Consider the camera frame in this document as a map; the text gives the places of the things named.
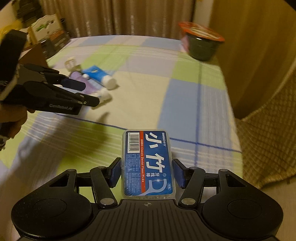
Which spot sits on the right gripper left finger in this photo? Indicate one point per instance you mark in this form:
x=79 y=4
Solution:
x=103 y=180

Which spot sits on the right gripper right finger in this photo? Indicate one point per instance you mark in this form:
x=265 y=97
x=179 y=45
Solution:
x=191 y=180

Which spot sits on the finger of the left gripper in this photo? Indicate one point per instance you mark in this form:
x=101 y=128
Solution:
x=54 y=77
x=65 y=99

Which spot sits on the blue white tube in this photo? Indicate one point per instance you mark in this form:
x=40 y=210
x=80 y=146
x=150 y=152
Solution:
x=99 y=75

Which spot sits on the blue dental floss pick box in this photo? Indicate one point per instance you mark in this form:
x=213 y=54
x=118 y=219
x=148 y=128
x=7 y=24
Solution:
x=146 y=165

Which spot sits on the small white cap bottle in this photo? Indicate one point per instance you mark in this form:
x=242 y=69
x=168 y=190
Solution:
x=103 y=95

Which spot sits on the person's left hand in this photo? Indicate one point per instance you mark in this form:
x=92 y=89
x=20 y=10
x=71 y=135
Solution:
x=12 y=119

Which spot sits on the brown cardboard box white inside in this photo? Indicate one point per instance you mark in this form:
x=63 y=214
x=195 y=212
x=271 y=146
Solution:
x=33 y=55

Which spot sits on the white carved chair back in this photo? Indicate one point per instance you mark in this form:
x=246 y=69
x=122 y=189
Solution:
x=44 y=27

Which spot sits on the checkered pastel tablecloth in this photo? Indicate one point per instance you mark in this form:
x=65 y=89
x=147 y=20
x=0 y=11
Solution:
x=159 y=87

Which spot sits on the brown curtain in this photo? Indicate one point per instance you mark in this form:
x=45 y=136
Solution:
x=143 y=18

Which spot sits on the brown quilted chair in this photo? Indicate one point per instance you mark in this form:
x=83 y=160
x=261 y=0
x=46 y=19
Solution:
x=267 y=138

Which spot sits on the red instant noodle bowl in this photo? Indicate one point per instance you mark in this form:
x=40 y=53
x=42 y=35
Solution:
x=200 y=42

